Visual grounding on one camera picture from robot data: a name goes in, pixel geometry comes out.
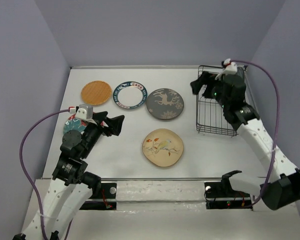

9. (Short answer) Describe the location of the grey deer plate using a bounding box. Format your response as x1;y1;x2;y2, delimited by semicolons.
145;88;185;121

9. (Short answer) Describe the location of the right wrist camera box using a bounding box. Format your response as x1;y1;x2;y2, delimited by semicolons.
215;58;238;80

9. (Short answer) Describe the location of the white plate teal rim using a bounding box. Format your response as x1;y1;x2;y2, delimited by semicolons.
112;81;148;110

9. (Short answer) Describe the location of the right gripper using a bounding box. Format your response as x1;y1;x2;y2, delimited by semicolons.
192;70;230;109

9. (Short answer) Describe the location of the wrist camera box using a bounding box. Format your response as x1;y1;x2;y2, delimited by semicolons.
215;58;238;80
75;104;93;120

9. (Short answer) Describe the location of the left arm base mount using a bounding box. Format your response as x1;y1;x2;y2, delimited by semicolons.
80;182;117;211

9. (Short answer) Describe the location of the dark blue glazed plate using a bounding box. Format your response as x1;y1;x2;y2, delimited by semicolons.
235;66;245;80

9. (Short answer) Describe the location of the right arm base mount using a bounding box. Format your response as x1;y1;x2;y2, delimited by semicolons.
204;181;252;210

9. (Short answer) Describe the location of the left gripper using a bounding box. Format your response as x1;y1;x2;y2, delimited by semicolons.
81;110;126;158

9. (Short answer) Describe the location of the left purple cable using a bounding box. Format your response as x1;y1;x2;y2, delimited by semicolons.
19;107;77;240

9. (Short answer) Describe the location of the orange woven round plate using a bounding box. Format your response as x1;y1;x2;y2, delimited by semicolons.
80;80;112;106

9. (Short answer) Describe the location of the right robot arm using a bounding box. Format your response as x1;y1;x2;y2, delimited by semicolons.
190;71;300;211

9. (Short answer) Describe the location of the beige bird plate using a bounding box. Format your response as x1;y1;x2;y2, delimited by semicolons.
142;128;184;168

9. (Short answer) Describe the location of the black wire dish rack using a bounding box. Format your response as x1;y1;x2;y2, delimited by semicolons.
196;65;238;137

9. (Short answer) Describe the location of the red teal floral plate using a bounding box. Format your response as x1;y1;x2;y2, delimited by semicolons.
62;114;96;143

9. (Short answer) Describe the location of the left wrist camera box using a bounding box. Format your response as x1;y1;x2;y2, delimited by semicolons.
75;104;93;120

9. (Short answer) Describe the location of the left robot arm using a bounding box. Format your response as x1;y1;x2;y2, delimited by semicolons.
13;104;125;240

